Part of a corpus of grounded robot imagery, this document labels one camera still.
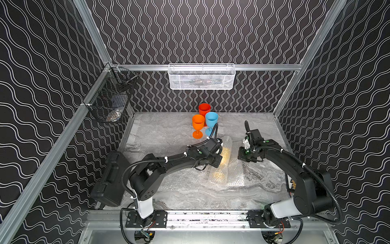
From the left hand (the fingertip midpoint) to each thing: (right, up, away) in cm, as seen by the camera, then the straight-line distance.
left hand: (219, 157), depth 86 cm
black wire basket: (-67, +33, +8) cm, 75 cm away
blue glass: (-3, +23, +14) cm, 27 cm away
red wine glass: (-8, +31, +22) cm, 38 cm away
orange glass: (-12, +21, +13) cm, 28 cm away
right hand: (+12, 0, +3) cm, 12 cm away
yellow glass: (-1, -8, -6) cm, 10 cm away
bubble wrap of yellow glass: (+5, +9, +4) cm, 11 cm away
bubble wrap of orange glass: (-20, -13, +2) cm, 24 cm away
